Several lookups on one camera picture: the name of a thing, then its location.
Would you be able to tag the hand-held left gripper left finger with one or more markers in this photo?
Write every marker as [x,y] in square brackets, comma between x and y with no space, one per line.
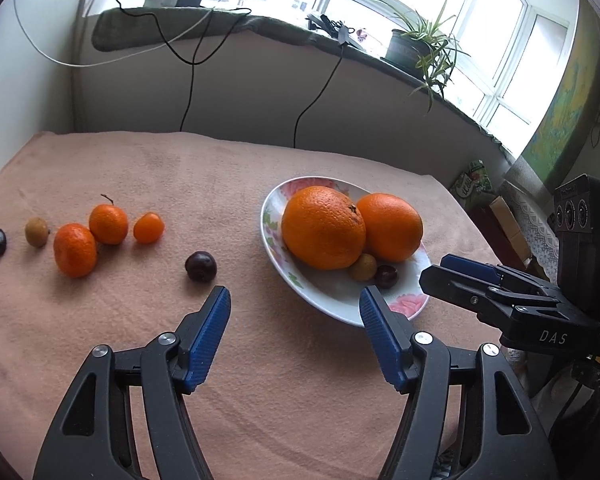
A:
[207,342]

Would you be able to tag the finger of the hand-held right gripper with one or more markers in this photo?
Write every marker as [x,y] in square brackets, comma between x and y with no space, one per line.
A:
[472,266]
[460,290]

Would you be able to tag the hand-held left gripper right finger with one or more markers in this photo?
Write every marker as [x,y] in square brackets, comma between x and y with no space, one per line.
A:
[380,340]

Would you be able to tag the floral white plate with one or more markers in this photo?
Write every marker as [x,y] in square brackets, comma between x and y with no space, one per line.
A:
[330,290]

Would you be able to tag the brown longan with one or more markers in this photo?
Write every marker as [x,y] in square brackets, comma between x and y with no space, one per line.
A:
[36,232]
[362,267]

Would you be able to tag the large smooth orange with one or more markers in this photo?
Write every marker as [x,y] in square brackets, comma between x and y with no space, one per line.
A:
[395,227]

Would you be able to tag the large rough-skinned orange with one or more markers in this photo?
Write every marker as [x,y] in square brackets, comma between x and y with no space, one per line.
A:
[322,230]

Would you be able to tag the small oval mandarin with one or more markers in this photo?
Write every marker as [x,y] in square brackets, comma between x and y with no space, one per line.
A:
[148,228]

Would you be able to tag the mandarin with stem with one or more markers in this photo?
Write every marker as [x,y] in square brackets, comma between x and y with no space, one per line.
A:
[108,225]

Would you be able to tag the cardboard box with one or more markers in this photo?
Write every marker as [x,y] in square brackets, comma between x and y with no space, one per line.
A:
[502,215]

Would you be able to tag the white lace cloth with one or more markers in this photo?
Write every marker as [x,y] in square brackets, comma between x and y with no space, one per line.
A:
[535,220]

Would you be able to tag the green packet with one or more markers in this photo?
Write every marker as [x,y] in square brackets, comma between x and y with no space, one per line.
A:
[472,182]

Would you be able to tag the pink towel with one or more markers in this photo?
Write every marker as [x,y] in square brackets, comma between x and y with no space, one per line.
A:
[290,410]

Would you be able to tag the potted spider plant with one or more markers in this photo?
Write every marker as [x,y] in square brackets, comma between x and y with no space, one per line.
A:
[405,47]

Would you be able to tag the black inline adapter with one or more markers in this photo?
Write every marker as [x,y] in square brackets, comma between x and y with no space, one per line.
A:
[344,35]

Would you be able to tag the white cabinet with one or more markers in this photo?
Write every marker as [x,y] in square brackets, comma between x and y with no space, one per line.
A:
[20,100]

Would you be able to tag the grey windowsill cloth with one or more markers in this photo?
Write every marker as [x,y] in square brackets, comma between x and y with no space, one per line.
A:
[130,30]

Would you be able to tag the wall map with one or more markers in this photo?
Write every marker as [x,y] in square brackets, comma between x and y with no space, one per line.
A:
[575,95]

